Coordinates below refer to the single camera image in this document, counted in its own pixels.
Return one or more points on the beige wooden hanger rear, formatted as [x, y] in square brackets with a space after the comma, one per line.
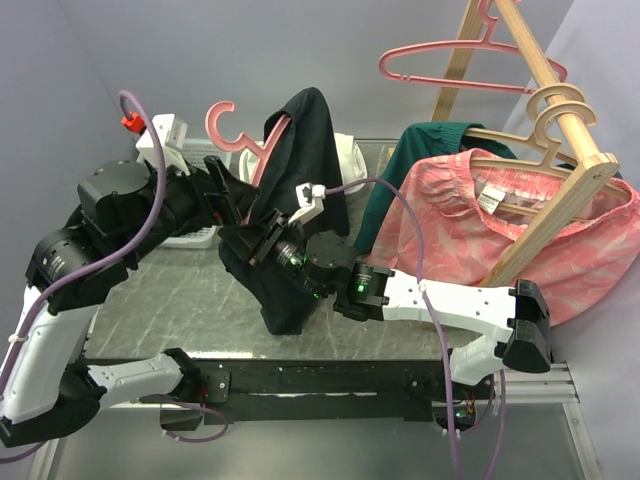
[544, 105]

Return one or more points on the beige wooden hanger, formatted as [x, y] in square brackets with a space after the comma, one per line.
[544, 105]
[539, 140]

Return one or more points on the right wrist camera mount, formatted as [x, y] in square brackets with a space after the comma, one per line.
[311, 203]

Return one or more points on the beige wooden hanger front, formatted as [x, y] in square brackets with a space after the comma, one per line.
[539, 140]

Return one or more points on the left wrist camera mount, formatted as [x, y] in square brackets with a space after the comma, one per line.
[171, 132]

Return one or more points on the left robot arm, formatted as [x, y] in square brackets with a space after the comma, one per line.
[48, 389]

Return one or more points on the white cloth in basket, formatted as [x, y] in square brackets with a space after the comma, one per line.
[350, 164]

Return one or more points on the pink hanger front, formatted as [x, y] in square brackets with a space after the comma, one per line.
[265, 152]

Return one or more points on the wooden clothes rack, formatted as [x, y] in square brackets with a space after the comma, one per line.
[561, 120]

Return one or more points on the pink hanger rear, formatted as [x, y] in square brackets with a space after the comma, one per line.
[475, 50]

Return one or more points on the aluminium frame rail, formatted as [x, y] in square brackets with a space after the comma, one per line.
[533, 430]

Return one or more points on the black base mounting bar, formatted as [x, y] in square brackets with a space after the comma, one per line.
[272, 390]

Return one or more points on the green shorts on rack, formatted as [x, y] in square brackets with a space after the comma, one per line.
[418, 141]

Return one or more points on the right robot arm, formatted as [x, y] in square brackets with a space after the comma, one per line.
[512, 323]

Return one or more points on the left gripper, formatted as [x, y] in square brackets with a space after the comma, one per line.
[216, 199]

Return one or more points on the pink patterned shorts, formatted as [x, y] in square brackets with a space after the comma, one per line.
[456, 220]

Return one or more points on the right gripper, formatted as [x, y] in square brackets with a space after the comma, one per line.
[275, 231]

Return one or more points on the pink hanger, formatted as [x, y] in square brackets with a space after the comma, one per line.
[475, 50]
[265, 152]

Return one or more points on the dark navy shorts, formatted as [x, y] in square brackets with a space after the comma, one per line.
[305, 152]

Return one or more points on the white plastic basket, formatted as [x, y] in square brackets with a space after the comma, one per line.
[248, 161]

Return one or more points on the grey plastic basket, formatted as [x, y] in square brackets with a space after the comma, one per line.
[194, 151]

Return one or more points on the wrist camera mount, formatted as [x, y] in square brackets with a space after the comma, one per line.
[311, 203]
[171, 132]

